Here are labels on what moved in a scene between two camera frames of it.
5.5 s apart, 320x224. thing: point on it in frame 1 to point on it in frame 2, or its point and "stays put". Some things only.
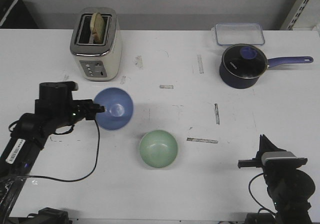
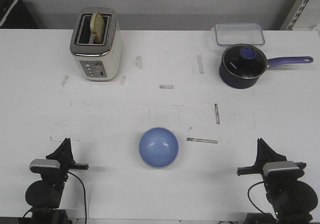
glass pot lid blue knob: x=244 y=61 stays put
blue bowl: x=119 y=107 to x=158 y=147
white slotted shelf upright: x=299 y=7 stays put
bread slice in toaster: x=97 y=27 stays put
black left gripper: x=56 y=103 to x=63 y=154
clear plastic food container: x=236 y=33 stays put
